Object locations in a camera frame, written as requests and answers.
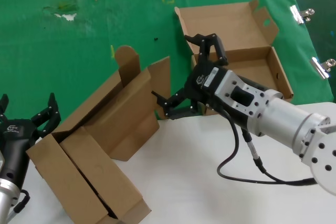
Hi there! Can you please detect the silver binder clip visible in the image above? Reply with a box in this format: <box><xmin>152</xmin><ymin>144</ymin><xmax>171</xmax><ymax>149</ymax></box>
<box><xmin>289</xmin><ymin>5</ymin><xmax>316</xmax><ymax>26</ymax></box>
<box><xmin>309</xmin><ymin>56</ymin><xmax>336</xmax><ymax>80</ymax></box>

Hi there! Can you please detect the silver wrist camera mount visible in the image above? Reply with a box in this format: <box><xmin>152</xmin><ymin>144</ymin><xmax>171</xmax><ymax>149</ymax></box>
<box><xmin>214</xmin><ymin>69</ymin><xmax>269</xmax><ymax>120</ymax></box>

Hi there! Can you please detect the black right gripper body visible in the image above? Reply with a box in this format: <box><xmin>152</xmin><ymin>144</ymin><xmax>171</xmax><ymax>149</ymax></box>
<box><xmin>183</xmin><ymin>59</ymin><xmax>265</xmax><ymax>138</ymax></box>

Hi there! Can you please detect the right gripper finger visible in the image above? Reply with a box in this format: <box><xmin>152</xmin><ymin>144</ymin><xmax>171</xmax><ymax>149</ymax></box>
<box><xmin>151</xmin><ymin>87</ymin><xmax>200</xmax><ymax>121</ymax></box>
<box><xmin>184</xmin><ymin>33</ymin><xmax>229</xmax><ymax>67</ymax></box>

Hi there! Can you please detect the green tablecloth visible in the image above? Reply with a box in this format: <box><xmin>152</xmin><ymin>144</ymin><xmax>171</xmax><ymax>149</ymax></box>
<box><xmin>0</xmin><ymin>0</ymin><xmax>333</xmax><ymax>132</ymax></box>

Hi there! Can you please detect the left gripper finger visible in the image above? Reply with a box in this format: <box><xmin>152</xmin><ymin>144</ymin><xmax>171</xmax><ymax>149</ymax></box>
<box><xmin>0</xmin><ymin>93</ymin><xmax>9</xmax><ymax>125</ymax></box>
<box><xmin>30</xmin><ymin>92</ymin><xmax>62</xmax><ymax>138</ymax></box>

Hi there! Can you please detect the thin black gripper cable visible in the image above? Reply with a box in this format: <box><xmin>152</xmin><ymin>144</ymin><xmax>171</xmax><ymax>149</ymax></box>
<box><xmin>216</xmin><ymin>107</ymin><xmax>319</xmax><ymax>187</ymax></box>

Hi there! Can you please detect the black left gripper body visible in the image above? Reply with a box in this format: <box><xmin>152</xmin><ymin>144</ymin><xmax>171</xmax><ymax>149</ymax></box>
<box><xmin>0</xmin><ymin>118</ymin><xmax>40</xmax><ymax>192</ymax></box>

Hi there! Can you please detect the brown paper box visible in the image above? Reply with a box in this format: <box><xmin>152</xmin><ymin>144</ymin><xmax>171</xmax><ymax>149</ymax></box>
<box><xmin>174</xmin><ymin>0</ymin><xmax>295</xmax><ymax>116</ymax></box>

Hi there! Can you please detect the black cable loop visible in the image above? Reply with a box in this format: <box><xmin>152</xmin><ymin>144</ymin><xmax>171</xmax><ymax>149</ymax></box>
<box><xmin>13</xmin><ymin>189</ymin><xmax>31</xmax><ymax>215</ymax></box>

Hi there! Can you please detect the folded brown cardboard box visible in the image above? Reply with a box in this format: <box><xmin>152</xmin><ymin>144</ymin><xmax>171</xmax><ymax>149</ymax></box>
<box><xmin>25</xmin><ymin>126</ymin><xmax>153</xmax><ymax>224</ymax></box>

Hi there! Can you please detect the open brown cardboard box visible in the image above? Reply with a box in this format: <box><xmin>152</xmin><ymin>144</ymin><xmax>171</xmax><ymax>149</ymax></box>
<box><xmin>51</xmin><ymin>45</ymin><xmax>172</xmax><ymax>162</ymax></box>

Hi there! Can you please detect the cable with metal connector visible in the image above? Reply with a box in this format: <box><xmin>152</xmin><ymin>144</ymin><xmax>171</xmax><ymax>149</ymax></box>
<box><xmin>241</xmin><ymin>128</ymin><xmax>319</xmax><ymax>185</ymax></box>

